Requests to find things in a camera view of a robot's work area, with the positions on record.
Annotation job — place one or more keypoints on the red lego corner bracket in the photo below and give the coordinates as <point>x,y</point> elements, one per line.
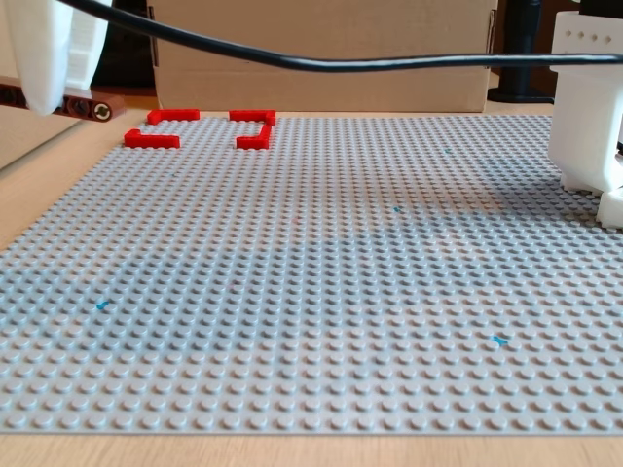
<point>175,115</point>
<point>253,141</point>
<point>151,140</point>
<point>250,115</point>

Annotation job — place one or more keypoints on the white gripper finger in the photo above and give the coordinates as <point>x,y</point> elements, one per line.
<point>83,53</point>

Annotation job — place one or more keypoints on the large cardboard box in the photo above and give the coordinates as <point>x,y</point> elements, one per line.
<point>292,29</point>

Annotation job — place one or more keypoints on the brown lego technic beam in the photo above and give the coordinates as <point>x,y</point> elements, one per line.
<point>102,111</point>

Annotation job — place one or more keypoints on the white blue-marked gripper finger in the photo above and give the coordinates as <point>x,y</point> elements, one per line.
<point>41,58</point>

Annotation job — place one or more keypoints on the grey lego baseplate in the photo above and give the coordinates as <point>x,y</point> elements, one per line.
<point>311,292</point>

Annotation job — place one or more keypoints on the black stand with round foot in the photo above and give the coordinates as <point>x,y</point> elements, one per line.
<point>523,34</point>

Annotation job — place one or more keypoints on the tall cardboard box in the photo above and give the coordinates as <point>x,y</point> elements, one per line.
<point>29,136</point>

